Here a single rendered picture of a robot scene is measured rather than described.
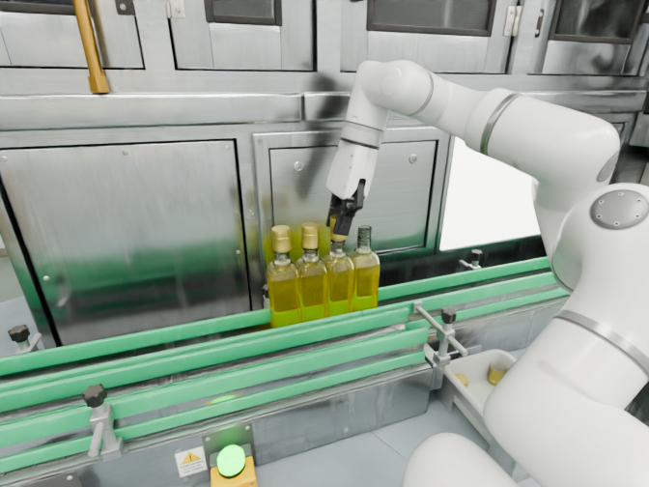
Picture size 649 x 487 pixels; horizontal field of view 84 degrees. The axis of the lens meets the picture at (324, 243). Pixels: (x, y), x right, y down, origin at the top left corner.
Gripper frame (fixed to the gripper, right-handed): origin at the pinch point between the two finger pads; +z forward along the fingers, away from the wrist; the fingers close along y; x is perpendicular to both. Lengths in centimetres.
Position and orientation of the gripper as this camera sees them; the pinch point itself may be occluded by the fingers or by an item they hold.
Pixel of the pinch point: (338, 221)
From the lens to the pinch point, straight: 70.5
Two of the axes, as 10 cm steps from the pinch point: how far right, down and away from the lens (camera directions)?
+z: -2.4, 9.2, 3.1
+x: 9.1, 1.1, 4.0
